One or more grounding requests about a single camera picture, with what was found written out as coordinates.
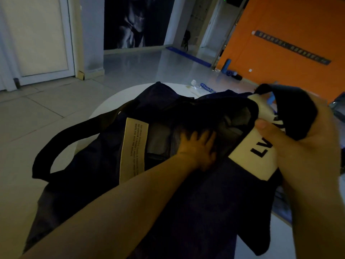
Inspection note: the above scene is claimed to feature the person's right hand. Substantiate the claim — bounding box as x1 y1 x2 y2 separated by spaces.
254 94 343 190

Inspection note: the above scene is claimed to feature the person's left hand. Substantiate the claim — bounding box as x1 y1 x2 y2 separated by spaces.
176 130 218 172

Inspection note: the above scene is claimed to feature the dark navy tote bag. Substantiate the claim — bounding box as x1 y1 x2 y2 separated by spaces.
23 81 319 259

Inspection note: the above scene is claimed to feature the person's left forearm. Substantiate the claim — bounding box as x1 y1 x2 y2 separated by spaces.
20 153 200 259

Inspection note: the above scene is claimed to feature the person's right forearm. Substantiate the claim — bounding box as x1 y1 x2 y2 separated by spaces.
282 168 345 259

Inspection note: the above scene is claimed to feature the clear plastic water bottle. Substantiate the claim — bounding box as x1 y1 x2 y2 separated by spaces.
190 80 217 94

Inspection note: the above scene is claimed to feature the grey plastic object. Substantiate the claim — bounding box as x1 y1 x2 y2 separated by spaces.
328 92 345 123

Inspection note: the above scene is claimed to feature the white door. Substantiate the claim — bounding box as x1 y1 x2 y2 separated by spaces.
0 0 76 87

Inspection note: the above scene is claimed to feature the black wall sign strip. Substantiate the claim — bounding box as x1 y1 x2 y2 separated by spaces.
252 30 332 66

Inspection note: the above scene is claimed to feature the glass door with metal frame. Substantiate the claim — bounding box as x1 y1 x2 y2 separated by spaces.
211 0 251 70

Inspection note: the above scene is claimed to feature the dark wall poster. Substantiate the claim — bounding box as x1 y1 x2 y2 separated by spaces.
104 0 176 51

